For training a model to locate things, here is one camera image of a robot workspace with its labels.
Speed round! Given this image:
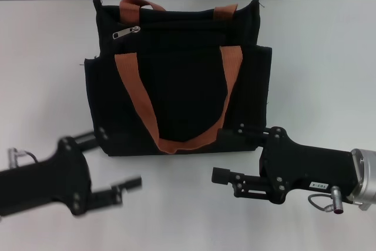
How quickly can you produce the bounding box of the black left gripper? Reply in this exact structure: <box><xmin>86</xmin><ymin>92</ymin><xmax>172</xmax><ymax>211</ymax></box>
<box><xmin>0</xmin><ymin>126</ymin><xmax>143</xmax><ymax>218</ymax></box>

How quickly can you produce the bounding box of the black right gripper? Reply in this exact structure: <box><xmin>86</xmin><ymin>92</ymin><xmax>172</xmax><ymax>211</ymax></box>
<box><xmin>211</xmin><ymin>123</ymin><xmax>358</xmax><ymax>205</ymax></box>

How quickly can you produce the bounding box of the black bag with orange handles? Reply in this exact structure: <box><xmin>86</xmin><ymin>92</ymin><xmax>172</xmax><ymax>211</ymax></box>
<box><xmin>78</xmin><ymin>0</ymin><xmax>273</xmax><ymax>158</ymax></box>

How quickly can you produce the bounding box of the silver zipper pull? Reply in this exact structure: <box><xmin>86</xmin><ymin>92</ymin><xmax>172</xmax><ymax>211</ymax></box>
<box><xmin>112</xmin><ymin>25</ymin><xmax>142</xmax><ymax>41</ymax></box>

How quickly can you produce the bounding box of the left gripper cable with plug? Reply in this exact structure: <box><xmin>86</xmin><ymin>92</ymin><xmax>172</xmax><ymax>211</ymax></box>
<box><xmin>7</xmin><ymin>146</ymin><xmax>41</xmax><ymax>170</ymax></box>

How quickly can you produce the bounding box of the gripper cable with plug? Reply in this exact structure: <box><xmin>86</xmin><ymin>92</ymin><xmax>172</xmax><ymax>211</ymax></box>
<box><xmin>7</xmin><ymin>146</ymin><xmax>41</xmax><ymax>170</ymax></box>
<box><xmin>307</xmin><ymin>185</ymin><xmax>353</xmax><ymax>216</ymax></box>

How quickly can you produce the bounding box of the right gripper cable with plug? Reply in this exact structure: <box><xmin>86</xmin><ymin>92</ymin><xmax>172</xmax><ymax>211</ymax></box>
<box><xmin>307</xmin><ymin>185</ymin><xmax>353</xmax><ymax>216</ymax></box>

